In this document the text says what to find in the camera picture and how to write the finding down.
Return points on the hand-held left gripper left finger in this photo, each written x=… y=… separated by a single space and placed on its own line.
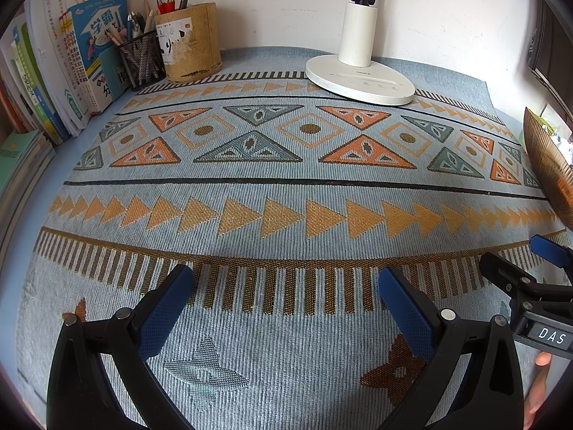
x=165 y=313

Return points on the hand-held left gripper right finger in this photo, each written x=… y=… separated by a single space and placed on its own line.
x=407 y=313

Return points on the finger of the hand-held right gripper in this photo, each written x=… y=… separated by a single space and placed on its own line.
x=515 y=282
x=548 y=249

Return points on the golden ribbed bowl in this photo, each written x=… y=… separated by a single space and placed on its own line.
x=546 y=174

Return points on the white paper ball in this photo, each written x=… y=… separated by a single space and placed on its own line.
x=562 y=143

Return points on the person's right hand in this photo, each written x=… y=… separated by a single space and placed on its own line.
x=542 y=371

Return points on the green white packet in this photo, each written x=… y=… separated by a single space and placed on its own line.
x=548 y=121

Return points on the blue patterned woven mat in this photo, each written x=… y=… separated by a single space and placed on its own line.
x=286 y=179

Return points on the stack of green books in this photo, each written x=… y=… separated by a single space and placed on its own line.
x=22 y=165

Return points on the black monitor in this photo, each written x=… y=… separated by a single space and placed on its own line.
x=544 y=40

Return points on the black mesh pen holder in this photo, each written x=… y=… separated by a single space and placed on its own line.
x=143 y=62

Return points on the row of upright books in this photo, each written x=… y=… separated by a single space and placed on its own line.
x=27 y=89

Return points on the white lamp stand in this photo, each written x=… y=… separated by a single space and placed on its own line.
x=358 y=53

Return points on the blue cover workbook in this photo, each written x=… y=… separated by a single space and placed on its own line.
x=94 y=53

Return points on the bamboo pen holder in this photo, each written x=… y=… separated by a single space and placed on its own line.
x=192 y=45

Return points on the upright books and papers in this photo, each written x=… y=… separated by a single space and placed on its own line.
x=49 y=31

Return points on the bunch of pens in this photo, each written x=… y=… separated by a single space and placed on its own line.
x=170 y=2

